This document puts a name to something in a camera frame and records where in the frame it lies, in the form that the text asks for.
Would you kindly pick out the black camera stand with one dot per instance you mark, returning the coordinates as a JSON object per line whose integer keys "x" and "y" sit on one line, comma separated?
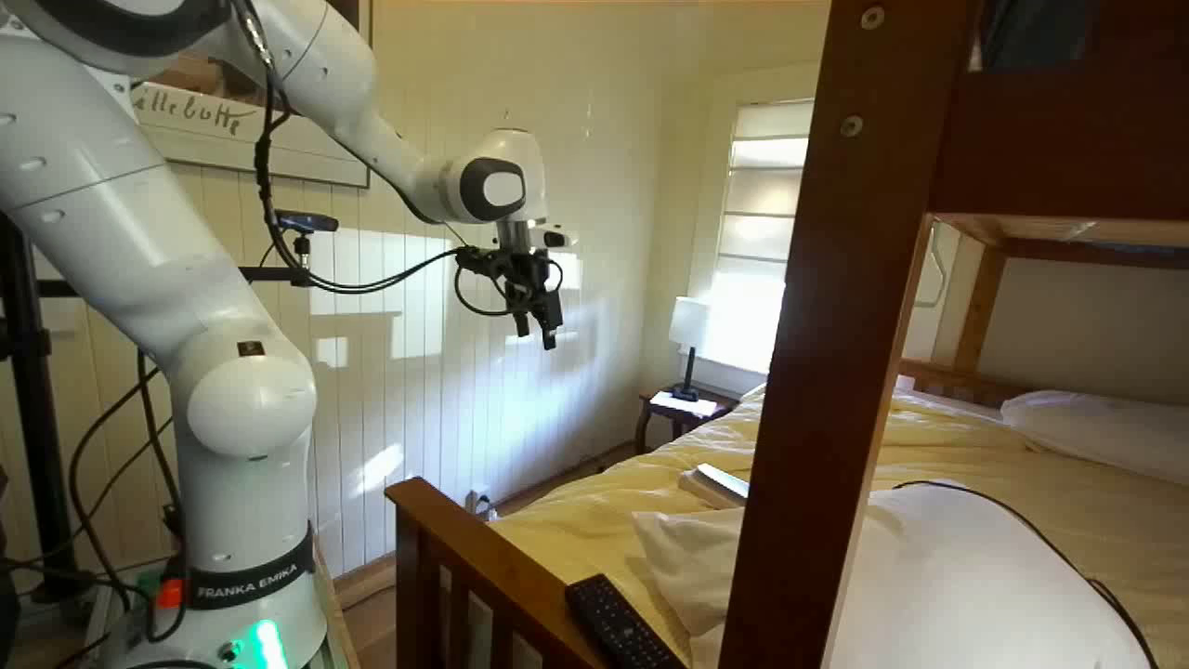
{"x": 32, "y": 411}

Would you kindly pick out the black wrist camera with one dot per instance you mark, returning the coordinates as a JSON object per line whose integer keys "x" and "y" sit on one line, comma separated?
{"x": 475, "y": 263}

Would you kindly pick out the white shade table lamp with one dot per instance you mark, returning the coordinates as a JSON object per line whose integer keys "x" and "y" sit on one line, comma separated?
{"x": 688, "y": 323}

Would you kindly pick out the dark blue cloth item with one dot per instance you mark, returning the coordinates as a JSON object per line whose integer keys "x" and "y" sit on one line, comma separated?
{"x": 1043, "y": 32}

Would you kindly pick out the Andersen's Fairy Tales book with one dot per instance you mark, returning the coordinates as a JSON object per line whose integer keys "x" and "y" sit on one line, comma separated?
{"x": 718, "y": 480}

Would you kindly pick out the red robot base knob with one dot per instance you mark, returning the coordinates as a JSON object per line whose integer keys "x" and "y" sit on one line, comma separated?
{"x": 172, "y": 593}

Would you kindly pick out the dark wooden nightstand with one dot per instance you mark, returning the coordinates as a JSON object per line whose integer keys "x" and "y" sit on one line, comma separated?
{"x": 677, "y": 411}

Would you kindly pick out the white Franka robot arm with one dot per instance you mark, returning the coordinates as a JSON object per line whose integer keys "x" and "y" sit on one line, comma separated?
{"x": 125, "y": 246}

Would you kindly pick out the small white pillow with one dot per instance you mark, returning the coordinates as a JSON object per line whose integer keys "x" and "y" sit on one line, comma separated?
{"x": 1100, "y": 432}

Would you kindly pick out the wooden bunk bed frame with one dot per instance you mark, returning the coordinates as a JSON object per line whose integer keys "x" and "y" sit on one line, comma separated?
{"x": 857, "y": 246}

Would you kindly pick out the white window blind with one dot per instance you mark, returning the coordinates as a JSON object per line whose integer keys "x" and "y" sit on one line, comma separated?
{"x": 763, "y": 246}

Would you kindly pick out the yellow striped duvet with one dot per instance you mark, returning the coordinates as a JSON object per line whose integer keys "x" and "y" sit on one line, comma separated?
{"x": 595, "y": 522}

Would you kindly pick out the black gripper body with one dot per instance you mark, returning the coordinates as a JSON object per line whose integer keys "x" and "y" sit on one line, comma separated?
{"x": 527, "y": 276}

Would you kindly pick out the black remote control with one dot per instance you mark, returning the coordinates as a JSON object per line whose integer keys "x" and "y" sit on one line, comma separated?
{"x": 618, "y": 628}

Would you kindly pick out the black external camera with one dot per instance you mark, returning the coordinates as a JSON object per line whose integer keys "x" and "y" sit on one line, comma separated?
{"x": 304, "y": 224}

